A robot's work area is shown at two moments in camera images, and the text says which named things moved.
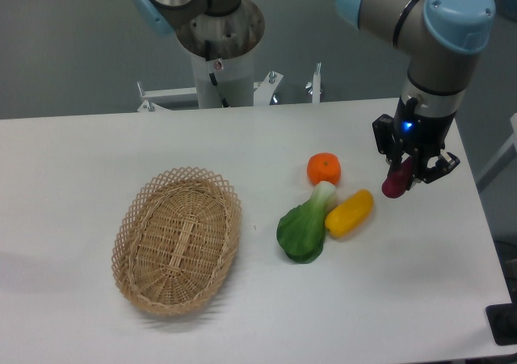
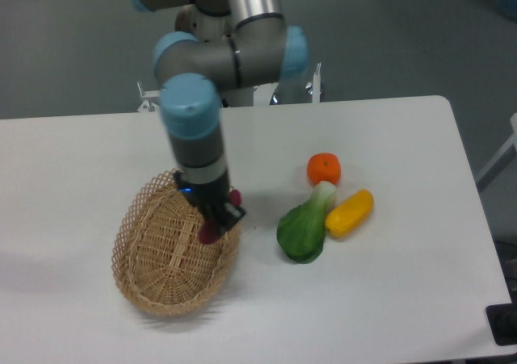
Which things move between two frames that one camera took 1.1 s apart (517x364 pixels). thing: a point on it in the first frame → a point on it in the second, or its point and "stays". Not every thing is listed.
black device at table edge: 502,321 stays
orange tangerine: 324,166 stays
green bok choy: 301,229 stays
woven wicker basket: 175,240 stays
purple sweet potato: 397,182 → 210,231
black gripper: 420,135 → 211,200
